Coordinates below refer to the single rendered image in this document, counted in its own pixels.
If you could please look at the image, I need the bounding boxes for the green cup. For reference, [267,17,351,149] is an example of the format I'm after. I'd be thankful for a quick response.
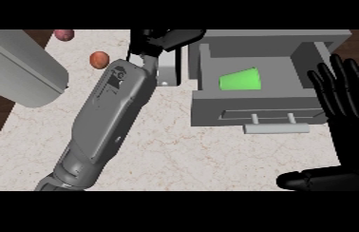
[217,67,262,91]

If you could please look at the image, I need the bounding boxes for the grey cabinet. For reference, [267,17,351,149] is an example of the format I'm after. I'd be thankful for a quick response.
[187,29,352,99]

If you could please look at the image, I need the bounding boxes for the dark red round fruit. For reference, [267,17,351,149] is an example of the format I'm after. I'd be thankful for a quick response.
[51,29,75,43]

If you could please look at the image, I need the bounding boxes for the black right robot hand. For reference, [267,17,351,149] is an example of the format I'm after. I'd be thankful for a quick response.
[274,53,359,192]

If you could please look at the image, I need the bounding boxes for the grey drawer front with handle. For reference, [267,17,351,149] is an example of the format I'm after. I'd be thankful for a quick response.
[188,88,329,135]

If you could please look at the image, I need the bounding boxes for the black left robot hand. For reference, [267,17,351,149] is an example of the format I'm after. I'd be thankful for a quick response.
[126,29,206,58]

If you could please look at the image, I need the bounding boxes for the pale grey upright block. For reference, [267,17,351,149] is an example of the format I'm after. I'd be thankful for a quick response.
[154,48,183,87]

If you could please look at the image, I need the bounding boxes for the orange-brown round fruit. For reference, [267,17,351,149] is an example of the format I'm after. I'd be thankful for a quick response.
[88,50,112,70]

